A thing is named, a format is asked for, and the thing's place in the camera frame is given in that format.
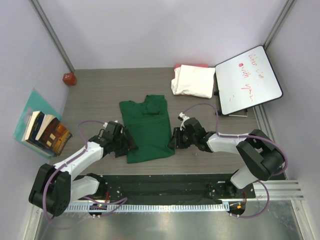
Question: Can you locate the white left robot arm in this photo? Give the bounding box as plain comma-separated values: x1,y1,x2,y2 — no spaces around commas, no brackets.
28,121,138,217

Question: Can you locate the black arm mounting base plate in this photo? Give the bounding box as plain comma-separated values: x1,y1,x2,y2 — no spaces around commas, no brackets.
72,173,257,202

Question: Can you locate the folded white t shirt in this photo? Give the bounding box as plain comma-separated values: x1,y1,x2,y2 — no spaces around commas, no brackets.
171,64,216,99

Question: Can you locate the white slotted cable duct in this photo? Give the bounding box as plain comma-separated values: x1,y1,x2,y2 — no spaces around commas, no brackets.
64,201,230,214

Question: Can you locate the white dry-erase board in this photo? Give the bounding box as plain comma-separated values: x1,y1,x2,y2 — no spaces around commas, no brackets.
215,45,283,115

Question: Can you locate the green t shirt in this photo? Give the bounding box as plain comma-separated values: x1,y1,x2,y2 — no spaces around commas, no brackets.
119,94,175,164

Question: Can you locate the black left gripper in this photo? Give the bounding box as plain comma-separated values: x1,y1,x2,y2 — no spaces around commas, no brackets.
113,129,138,158

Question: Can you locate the stack of books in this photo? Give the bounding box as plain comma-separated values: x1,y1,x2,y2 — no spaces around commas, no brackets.
21,111,73,158

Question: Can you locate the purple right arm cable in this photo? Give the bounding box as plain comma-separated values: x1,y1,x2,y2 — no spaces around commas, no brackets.
182,103,290,219

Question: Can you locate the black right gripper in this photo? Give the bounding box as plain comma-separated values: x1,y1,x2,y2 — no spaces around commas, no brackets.
168,127,197,149

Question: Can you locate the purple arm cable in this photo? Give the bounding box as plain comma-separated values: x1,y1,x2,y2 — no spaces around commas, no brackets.
182,103,290,219
42,120,128,221

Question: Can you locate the teal plastic folder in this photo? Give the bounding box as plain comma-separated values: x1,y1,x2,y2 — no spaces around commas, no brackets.
13,89,62,159

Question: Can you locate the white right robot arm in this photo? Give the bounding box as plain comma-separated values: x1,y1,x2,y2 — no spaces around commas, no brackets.
168,115,288,198

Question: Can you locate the red cube block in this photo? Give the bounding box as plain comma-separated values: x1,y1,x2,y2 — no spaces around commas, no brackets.
62,72,77,86

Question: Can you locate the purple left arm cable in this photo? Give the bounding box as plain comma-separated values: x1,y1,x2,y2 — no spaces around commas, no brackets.
42,120,128,221

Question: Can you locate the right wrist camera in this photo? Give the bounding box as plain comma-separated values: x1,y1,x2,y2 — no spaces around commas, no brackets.
178,112,190,125

